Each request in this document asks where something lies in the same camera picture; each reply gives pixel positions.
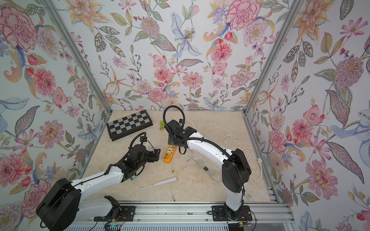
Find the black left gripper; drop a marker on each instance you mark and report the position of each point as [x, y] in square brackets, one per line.
[153, 158]

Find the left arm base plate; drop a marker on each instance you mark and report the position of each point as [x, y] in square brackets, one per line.
[117, 212]

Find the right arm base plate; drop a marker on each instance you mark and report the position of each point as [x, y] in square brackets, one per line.
[224, 213]

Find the aluminium front rail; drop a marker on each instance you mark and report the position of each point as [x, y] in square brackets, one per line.
[203, 212]

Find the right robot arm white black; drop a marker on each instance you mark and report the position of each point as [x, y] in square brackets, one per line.
[235, 169]

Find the white electric toothbrush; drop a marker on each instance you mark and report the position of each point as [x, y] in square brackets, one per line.
[160, 183]

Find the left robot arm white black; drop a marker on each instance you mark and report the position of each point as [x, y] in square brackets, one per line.
[68, 201]

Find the orange power strip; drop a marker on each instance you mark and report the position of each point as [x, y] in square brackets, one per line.
[169, 154]

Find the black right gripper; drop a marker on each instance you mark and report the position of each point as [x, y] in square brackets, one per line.
[171, 141]

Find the black white folding chessboard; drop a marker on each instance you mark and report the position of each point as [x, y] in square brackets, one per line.
[128, 125]

